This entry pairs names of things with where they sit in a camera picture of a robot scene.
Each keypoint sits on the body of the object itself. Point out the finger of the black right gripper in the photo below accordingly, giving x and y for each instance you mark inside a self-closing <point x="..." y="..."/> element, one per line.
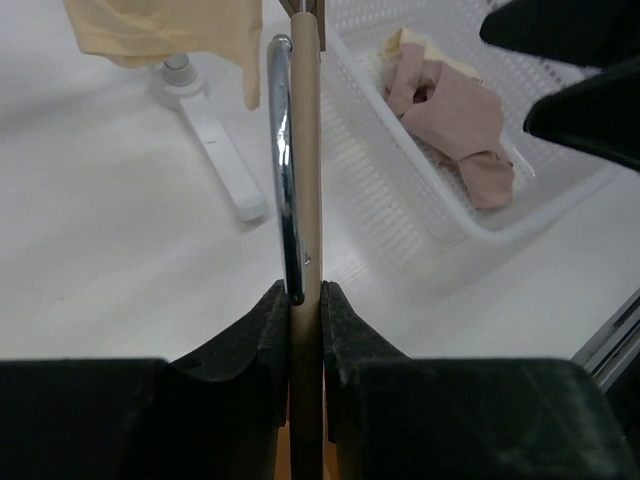
<point x="597" y="34"/>
<point x="598" y="116"/>

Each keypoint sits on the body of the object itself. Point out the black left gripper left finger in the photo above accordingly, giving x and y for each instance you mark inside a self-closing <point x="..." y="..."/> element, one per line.
<point x="214" y="413"/>

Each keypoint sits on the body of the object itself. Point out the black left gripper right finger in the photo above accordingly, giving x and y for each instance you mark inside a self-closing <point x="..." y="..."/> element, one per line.
<point x="394" y="417"/>

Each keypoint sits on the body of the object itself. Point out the pink underwear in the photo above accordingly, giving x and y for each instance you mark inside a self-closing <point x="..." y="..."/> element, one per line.
<point x="445" y="104"/>

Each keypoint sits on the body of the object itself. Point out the beige clip hanger brown underwear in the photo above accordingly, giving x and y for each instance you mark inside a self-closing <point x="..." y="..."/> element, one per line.
<point x="293" y="75"/>

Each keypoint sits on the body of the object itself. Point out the cream yellow underwear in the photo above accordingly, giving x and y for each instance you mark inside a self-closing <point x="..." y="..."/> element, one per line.
<point x="136" y="33"/>

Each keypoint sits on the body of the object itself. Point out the white plastic mesh basket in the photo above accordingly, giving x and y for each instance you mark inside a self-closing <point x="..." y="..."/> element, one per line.
<point x="549" y="179"/>

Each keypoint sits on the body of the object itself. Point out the white metal clothes rack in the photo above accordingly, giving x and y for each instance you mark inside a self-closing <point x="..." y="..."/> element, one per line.
<point x="179" y="86"/>

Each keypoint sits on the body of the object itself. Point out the aluminium mounting rail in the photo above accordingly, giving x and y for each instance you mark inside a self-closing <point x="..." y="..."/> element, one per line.
<point x="610" y="351"/>

